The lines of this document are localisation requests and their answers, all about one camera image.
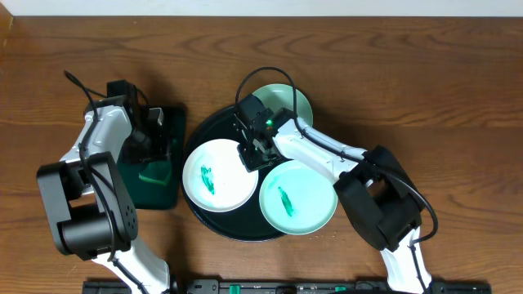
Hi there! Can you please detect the green sponge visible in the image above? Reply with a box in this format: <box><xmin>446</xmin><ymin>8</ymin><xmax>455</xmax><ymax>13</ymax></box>
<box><xmin>139</xmin><ymin>161</ymin><xmax>172</xmax><ymax>185</ymax></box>

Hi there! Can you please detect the white plate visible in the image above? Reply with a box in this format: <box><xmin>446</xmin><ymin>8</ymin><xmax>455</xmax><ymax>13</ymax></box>
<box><xmin>182</xmin><ymin>139</ymin><xmax>259</xmax><ymax>212</ymax></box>

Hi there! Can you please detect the mint green plate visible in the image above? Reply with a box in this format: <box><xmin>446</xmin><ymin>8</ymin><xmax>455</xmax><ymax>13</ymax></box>
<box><xmin>259</xmin><ymin>160</ymin><xmax>337</xmax><ymax>235</ymax></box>
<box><xmin>253</xmin><ymin>83</ymin><xmax>314</xmax><ymax>126</ymax></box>

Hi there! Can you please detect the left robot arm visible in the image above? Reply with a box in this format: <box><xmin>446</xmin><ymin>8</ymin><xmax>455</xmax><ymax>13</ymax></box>
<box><xmin>36</xmin><ymin>80</ymin><xmax>171</xmax><ymax>293</ymax></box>

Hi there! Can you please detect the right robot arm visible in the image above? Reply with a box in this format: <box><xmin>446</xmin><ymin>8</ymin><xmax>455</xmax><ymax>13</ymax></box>
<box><xmin>235</xmin><ymin>94</ymin><xmax>434</xmax><ymax>293</ymax></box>

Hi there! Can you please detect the rectangular black tray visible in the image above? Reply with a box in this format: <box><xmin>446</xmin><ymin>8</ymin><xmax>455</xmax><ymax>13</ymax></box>
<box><xmin>117</xmin><ymin>106</ymin><xmax>186</xmax><ymax>210</ymax></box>

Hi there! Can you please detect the round black tray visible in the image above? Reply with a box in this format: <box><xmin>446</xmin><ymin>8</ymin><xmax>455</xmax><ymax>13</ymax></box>
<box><xmin>183</xmin><ymin>107</ymin><xmax>285</xmax><ymax>242</ymax></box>

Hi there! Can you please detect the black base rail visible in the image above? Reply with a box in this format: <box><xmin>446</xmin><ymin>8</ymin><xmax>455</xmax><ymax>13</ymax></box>
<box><xmin>81</xmin><ymin>278</ymin><xmax>494</xmax><ymax>294</ymax></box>

